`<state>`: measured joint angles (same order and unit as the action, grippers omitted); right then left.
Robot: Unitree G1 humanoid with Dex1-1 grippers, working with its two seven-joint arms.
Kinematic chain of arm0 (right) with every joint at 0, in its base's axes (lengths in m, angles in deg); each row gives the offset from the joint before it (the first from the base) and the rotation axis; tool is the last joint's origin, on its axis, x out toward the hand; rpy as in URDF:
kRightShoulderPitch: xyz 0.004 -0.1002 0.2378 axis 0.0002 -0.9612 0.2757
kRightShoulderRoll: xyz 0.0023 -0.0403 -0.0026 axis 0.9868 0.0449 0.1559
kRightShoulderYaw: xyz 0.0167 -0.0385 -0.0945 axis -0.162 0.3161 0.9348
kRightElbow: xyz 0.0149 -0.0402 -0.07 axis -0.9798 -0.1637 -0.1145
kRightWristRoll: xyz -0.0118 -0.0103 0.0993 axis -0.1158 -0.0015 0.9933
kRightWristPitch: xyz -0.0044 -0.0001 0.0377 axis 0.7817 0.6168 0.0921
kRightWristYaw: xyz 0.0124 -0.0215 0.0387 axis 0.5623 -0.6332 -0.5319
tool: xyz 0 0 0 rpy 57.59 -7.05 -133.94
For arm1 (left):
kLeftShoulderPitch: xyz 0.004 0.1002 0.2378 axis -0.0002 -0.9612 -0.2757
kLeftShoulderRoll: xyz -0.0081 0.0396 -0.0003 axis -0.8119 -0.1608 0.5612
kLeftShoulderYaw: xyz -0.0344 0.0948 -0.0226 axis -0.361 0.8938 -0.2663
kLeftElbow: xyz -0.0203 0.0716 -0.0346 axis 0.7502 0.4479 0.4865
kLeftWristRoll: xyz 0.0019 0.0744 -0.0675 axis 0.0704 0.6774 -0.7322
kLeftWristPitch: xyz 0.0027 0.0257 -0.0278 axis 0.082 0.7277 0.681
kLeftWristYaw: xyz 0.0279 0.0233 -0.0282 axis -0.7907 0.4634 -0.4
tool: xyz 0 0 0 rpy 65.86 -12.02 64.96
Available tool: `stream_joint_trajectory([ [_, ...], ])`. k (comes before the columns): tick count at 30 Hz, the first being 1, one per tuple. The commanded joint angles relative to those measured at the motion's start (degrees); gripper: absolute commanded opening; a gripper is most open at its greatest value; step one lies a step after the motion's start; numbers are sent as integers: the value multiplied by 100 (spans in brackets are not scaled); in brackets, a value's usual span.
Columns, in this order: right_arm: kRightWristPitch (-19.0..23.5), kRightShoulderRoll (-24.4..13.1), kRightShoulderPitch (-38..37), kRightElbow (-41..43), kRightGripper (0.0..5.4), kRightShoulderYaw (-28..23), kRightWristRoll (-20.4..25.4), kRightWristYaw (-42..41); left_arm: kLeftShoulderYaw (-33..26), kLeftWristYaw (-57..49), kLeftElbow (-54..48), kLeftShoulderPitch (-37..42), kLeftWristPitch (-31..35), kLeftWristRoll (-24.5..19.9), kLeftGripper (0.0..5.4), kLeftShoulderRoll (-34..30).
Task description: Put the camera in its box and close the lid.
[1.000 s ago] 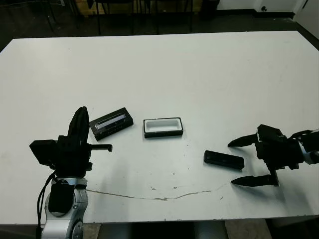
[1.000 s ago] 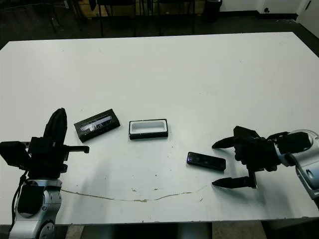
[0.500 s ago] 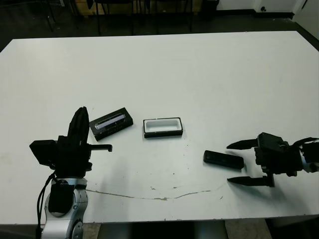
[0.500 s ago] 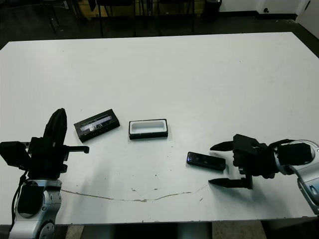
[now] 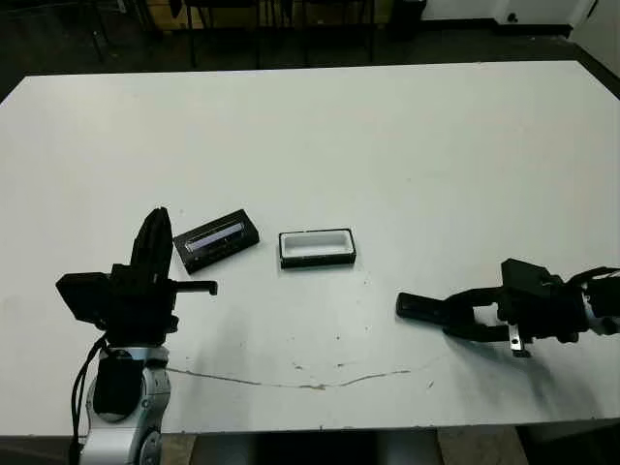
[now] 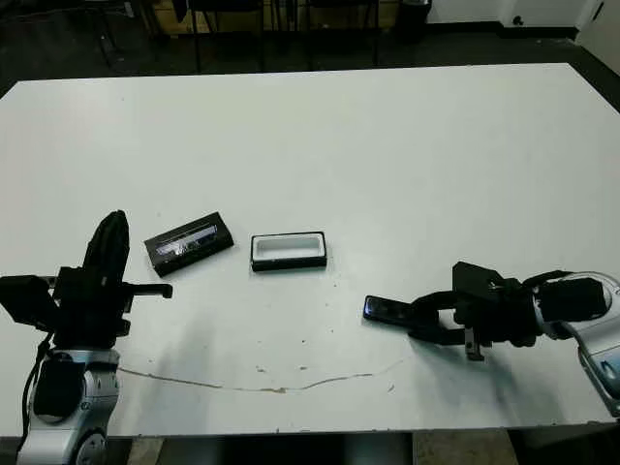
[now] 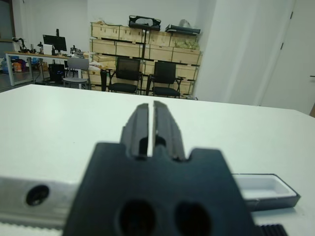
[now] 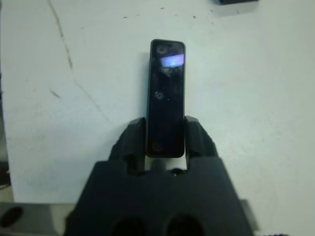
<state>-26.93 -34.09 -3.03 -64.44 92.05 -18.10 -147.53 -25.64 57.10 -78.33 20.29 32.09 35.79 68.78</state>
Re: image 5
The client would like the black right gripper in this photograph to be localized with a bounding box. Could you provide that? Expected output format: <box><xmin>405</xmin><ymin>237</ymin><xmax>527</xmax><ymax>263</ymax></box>
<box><xmin>435</xmin><ymin>285</ymin><xmax>590</xmax><ymax>359</ymax></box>

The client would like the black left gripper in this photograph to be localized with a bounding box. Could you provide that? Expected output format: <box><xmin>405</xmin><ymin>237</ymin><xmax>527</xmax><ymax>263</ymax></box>
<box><xmin>107</xmin><ymin>205</ymin><xmax>220</xmax><ymax>348</ymax></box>

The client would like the small black rectangular bar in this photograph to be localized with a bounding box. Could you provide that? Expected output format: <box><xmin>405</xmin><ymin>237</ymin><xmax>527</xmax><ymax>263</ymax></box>
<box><xmin>395</xmin><ymin>292</ymin><xmax>466</xmax><ymax>326</ymax></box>

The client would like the black printed box lid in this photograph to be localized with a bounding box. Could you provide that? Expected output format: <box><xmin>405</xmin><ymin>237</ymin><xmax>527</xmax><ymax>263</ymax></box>
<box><xmin>172</xmin><ymin>207</ymin><xmax>261</xmax><ymax>276</ymax></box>

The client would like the black box with white insert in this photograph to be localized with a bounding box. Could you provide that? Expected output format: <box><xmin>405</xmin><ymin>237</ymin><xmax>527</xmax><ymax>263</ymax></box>
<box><xmin>277</xmin><ymin>225</ymin><xmax>358</xmax><ymax>270</ymax></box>

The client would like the black waste bin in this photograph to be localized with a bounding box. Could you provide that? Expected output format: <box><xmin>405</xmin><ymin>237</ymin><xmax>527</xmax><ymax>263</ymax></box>
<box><xmin>387</xmin><ymin>0</ymin><xmax>428</xmax><ymax>41</ymax></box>

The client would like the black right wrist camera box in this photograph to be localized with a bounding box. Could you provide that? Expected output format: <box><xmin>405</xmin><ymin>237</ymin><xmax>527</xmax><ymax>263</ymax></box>
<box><xmin>500</xmin><ymin>258</ymin><xmax>554</xmax><ymax>295</ymax></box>

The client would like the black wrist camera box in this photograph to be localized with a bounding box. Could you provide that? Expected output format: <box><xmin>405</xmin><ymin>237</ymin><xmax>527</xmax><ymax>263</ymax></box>
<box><xmin>54</xmin><ymin>272</ymin><xmax>115</xmax><ymax>324</ymax></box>
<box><xmin>500</xmin><ymin>258</ymin><xmax>554</xmax><ymax>295</ymax></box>

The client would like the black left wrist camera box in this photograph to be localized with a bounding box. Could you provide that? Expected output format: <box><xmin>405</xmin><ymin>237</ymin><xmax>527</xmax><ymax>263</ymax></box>
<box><xmin>54</xmin><ymin>272</ymin><xmax>115</xmax><ymax>324</ymax></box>

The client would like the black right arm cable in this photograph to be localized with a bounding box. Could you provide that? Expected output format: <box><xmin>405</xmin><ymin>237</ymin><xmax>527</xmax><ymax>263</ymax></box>
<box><xmin>564</xmin><ymin>264</ymin><xmax>620</xmax><ymax>287</ymax></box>

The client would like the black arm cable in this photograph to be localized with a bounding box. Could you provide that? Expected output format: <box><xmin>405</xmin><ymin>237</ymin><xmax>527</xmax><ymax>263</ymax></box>
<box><xmin>71</xmin><ymin>336</ymin><xmax>108</xmax><ymax>465</ymax></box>
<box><xmin>564</xmin><ymin>264</ymin><xmax>620</xmax><ymax>287</ymax></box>

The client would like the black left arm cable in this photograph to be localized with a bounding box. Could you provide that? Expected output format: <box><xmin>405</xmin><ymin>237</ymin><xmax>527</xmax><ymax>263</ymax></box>
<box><xmin>71</xmin><ymin>336</ymin><xmax>108</xmax><ymax>465</ymax></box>

